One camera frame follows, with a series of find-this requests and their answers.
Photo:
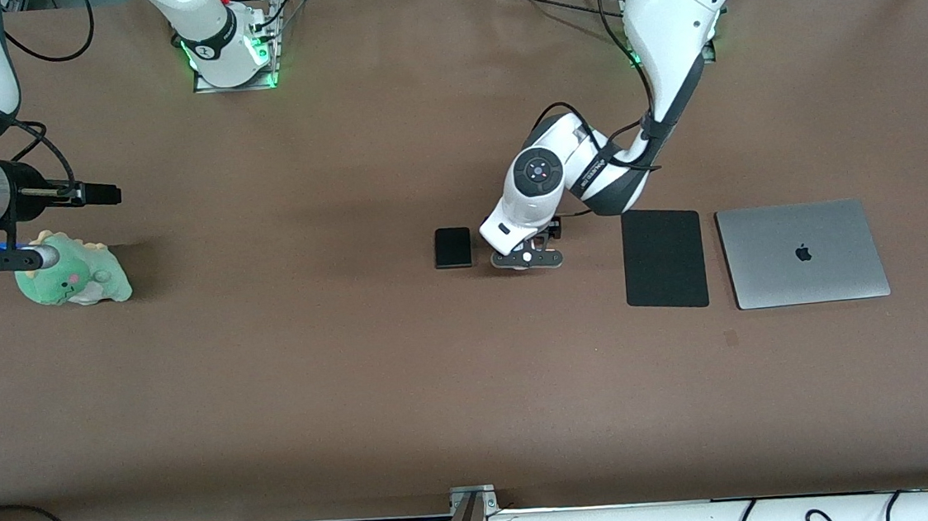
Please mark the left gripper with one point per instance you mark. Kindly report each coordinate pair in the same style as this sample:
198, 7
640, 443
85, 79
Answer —
556, 227

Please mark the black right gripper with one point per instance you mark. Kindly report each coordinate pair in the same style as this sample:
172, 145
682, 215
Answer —
28, 192

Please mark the black phone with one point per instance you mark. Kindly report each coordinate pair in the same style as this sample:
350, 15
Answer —
452, 247

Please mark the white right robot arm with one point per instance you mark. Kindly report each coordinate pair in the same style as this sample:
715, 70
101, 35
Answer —
205, 24

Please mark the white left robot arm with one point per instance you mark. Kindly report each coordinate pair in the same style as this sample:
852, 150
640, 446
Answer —
677, 20

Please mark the black mouse pad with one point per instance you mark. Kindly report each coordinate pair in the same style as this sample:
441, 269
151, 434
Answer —
664, 258

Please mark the green plush dinosaur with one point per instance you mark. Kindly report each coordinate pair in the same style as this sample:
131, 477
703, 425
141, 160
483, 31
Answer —
76, 283

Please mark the silver laptop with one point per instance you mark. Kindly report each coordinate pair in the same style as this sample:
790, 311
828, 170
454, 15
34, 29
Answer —
803, 254

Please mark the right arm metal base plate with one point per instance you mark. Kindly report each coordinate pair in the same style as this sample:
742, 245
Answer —
206, 87

